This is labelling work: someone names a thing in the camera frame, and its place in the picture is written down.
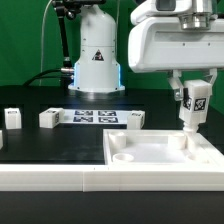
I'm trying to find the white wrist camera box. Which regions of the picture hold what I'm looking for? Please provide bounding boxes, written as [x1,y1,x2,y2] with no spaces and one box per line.
[130,0,192,25]

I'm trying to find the white square tabletop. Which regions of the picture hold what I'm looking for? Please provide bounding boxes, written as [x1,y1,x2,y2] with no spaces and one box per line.
[103,129,224,165]

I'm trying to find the white cable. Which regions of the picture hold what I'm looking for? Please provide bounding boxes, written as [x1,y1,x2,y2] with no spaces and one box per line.
[39,0,54,87]

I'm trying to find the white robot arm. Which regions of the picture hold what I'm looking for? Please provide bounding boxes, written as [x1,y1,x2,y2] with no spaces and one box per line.
[128,0,224,100]

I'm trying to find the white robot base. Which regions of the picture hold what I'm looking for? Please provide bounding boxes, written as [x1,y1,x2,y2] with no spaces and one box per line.
[69,5,125,93]

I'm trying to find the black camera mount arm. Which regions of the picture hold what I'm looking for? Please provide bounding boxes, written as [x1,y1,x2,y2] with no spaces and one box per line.
[52,0,106,67]

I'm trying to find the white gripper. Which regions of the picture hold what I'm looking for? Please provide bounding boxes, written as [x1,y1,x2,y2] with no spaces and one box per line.
[128,17,224,101]

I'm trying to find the white obstacle fence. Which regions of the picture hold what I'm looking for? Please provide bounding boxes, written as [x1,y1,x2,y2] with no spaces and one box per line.
[0,162,224,192]

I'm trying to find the white tag sheet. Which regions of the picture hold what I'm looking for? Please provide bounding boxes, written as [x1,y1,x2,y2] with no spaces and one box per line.
[62,109,131,125]

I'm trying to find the black cable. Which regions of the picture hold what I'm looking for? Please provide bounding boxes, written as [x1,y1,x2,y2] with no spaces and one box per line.
[22,67,76,87]

